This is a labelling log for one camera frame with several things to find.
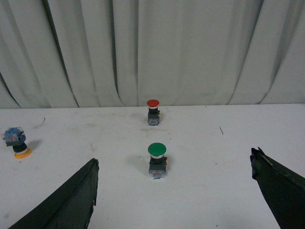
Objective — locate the white pleated curtain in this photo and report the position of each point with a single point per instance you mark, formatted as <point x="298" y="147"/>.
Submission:
<point x="106" y="53"/>

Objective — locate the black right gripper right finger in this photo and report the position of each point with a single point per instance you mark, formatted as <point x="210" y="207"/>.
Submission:
<point x="282" y="189"/>

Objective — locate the green push button switch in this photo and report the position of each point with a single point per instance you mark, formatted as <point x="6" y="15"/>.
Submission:
<point x="158" y="160"/>

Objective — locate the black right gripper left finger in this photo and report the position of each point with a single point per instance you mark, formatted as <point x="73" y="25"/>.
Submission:
<point x="70" y="206"/>

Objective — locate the red push button switch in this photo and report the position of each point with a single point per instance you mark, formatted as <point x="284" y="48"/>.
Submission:
<point x="153" y="112"/>

